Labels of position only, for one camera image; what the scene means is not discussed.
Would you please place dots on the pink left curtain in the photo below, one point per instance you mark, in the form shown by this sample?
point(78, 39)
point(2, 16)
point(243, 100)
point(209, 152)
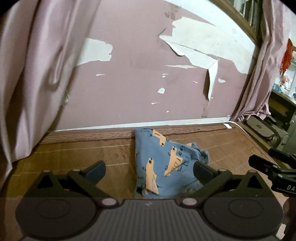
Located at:
point(40, 45)

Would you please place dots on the wooden bed frame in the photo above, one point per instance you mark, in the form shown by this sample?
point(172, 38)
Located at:
point(255, 137)

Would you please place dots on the pink curtain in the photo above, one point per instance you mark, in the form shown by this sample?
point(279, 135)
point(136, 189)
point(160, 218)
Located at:
point(277, 22)
point(40, 45)

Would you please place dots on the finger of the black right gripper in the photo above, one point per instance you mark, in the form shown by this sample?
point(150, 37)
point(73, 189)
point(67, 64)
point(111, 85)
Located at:
point(262, 165)
point(280, 155)

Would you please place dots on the wooden window frame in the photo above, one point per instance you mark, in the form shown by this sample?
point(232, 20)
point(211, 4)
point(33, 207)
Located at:
point(229, 9)

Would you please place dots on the white paper tag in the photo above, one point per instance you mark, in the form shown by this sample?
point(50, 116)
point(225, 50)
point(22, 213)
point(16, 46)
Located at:
point(227, 126)

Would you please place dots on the blue patterned child pants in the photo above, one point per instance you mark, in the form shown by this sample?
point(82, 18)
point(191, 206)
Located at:
point(165, 168)

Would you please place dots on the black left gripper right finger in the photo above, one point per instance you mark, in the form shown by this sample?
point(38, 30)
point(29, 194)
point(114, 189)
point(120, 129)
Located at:
point(212, 181)

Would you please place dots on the grey quilted handbag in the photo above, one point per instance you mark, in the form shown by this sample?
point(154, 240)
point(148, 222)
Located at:
point(269, 131)

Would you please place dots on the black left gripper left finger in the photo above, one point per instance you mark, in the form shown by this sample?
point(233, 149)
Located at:
point(85, 181)

